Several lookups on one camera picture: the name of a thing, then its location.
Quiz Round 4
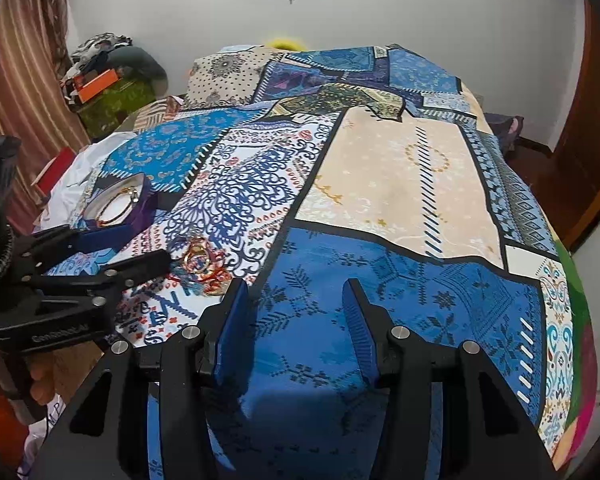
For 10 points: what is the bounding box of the dark purple cloth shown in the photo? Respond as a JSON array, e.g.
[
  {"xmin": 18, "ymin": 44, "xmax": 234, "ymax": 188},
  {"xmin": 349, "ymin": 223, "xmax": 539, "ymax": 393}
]
[{"xmin": 484, "ymin": 112, "xmax": 526, "ymax": 157}]

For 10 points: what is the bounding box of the pile of clothes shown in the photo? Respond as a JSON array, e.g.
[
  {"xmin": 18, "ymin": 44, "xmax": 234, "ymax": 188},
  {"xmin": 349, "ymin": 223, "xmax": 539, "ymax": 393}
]
[{"xmin": 59, "ymin": 32, "xmax": 169, "ymax": 111}]

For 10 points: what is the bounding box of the orange cloth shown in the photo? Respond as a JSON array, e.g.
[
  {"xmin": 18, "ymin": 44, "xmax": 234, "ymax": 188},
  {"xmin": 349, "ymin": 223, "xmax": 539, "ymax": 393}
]
[{"xmin": 0, "ymin": 347, "xmax": 33, "ymax": 466}]

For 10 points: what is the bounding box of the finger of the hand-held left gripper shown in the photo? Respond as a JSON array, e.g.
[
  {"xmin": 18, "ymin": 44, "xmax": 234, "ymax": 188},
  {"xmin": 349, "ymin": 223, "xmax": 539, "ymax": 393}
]
[
  {"xmin": 17, "ymin": 223, "xmax": 137, "ymax": 272},
  {"xmin": 29, "ymin": 249, "xmax": 174, "ymax": 320}
]

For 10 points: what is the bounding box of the thin gold bangle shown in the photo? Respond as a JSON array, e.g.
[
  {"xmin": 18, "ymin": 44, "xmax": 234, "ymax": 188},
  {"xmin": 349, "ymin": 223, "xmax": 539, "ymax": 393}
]
[{"xmin": 96, "ymin": 186, "xmax": 145, "ymax": 227}]

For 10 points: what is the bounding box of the red flat packet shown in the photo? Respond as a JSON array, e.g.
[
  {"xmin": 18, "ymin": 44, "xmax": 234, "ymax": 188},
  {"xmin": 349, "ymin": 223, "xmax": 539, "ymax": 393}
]
[{"xmin": 31, "ymin": 146, "xmax": 79, "ymax": 197}]

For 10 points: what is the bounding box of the blue patchwork printed bedsheet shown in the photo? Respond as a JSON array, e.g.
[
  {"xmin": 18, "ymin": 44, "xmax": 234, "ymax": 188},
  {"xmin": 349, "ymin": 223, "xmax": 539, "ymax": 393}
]
[{"xmin": 45, "ymin": 45, "xmax": 595, "ymax": 480}]

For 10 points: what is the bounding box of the wooden door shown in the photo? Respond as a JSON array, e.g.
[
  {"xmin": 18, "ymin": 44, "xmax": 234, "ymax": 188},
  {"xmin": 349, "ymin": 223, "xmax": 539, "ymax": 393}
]
[{"xmin": 552, "ymin": 0, "xmax": 600, "ymax": 263}]

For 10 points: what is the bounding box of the striped brown curtain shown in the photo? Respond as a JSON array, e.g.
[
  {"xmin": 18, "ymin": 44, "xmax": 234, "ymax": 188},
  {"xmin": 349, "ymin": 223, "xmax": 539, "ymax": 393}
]
[{"xmin": 0, "ymin": 0, "xmax": 92, "ymax": 223}]

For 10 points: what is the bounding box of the person's left hand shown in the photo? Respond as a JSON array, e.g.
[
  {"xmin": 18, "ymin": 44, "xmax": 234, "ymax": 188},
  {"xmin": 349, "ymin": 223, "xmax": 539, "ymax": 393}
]
[{"xmin": 29, "ymin": 346, "xmax": 106, "ymax": 407}]

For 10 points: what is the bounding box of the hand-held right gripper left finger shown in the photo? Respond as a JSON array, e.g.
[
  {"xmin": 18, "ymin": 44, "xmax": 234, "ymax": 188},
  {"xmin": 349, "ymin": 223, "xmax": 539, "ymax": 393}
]
[{"xmin": 32, "ymin": 277, "xmax": 253, "ymax": 480}]

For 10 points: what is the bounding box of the white cloth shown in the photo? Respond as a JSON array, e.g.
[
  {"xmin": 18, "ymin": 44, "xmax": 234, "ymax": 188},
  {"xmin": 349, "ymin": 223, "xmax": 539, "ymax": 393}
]
[{"xmin": 40, "ymin": 131, "xmax": 142, "ymax": 233}]

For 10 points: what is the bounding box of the cream patterned pillow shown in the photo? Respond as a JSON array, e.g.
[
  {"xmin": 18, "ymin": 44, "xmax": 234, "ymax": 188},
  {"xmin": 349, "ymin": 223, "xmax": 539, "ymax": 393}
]
[{"xmin": 186, "ymin": 49, "xmax": 282, "ymax": 109}]

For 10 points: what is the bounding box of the teal thread tassel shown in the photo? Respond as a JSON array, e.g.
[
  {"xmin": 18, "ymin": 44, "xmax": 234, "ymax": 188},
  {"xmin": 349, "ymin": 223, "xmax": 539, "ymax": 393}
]
[{"xmin": 171, "ymin": 271, "xmax": 207, "ymax": 297}]

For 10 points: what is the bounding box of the white plastic bag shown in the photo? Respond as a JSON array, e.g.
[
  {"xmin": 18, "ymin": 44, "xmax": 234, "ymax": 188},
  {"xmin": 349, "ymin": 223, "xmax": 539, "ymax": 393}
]
[{"xmin": 16, "ymin": 399, "xmax": 72, "ymax": 480}]

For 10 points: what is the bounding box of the green patterned cloth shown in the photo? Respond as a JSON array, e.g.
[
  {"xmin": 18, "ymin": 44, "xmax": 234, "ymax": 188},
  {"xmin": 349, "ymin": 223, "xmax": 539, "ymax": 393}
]
[{"xmin": 75, "ymin": 79, "xmax": 157, "ymax": 142}]

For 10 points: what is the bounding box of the orange box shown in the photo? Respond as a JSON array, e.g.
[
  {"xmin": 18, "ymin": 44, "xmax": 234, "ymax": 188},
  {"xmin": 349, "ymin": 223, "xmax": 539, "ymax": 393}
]
[{"xmin": 74, "ymin": 67, "xmax": 119, "ymax": 104}]

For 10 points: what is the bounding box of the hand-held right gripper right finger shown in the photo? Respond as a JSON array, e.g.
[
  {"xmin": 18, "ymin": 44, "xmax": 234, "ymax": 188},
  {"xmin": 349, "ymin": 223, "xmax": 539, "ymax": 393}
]
[{"xmin": 341, "ymin": 277, "xmax": 557, "ymax": 480}]

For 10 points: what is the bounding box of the purple round jewelry box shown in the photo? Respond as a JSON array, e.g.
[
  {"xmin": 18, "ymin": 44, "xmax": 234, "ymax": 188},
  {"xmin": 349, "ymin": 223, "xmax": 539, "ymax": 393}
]
[{"xmin": 81, "ymin": 172, "xmax": 157, "ymax": 232}]

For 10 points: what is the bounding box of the gold and red bangle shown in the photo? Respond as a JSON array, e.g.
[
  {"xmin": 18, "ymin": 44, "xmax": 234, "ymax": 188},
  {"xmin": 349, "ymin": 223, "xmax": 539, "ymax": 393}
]
[{"xmin": 181, "ymin": 239, "xmax": 217, "ymax": 272}]

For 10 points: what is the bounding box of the yellow fluffy object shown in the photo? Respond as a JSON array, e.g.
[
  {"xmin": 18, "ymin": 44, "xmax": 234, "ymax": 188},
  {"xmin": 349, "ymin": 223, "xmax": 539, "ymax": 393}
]
[{"xmin": 264, "ymin": 35, "xmax": 302, "ymax": 54}]

